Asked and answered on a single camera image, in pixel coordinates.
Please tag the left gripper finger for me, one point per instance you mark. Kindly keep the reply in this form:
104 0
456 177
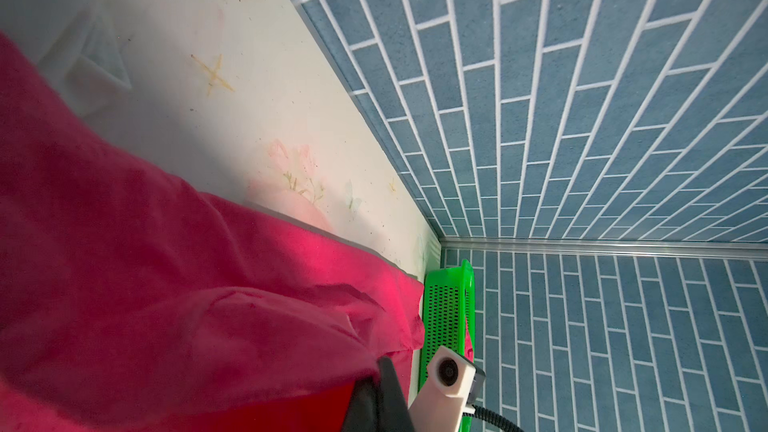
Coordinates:
378 405

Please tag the magenta t shirt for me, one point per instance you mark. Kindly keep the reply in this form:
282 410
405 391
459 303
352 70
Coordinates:
130 301

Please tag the folded white t shirt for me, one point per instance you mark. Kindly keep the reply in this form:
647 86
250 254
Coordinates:
74 47

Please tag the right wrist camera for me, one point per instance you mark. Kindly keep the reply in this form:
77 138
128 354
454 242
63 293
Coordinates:
450 392

